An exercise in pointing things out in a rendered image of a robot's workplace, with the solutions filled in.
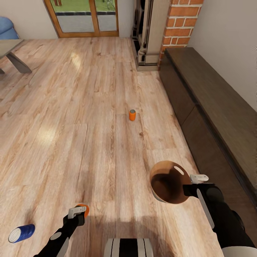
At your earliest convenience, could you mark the can of soda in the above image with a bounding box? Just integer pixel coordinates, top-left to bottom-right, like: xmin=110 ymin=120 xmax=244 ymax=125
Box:
xmin=8 ymin=224 xmax=35 ymax=243
xmin=129 ymin=110 xmax=136 ymax=121
xmin=75 ymin=204 xmax=89 ymax=217

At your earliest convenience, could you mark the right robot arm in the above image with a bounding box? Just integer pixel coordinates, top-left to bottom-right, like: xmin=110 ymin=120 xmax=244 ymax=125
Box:
xmin=183 ymin=174 xmax=257 ymax=257

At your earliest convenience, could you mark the trash can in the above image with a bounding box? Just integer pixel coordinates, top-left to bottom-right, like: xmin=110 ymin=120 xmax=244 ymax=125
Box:
xmin=149 ymin=161 xmax=192 ymax=205

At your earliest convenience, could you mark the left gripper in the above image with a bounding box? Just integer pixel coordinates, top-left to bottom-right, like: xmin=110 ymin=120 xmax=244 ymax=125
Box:
xmin=63 ymin=213 xmax=84 ymax=231

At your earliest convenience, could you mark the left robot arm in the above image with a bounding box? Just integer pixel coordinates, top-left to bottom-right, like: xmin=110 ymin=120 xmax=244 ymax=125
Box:
xmin=34 ymin=206 xmax=87 ymax=257

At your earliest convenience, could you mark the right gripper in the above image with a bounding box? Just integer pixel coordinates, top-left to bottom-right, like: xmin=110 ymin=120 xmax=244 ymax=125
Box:
xmin=183 ymin=184 xmax=198 ymax=198

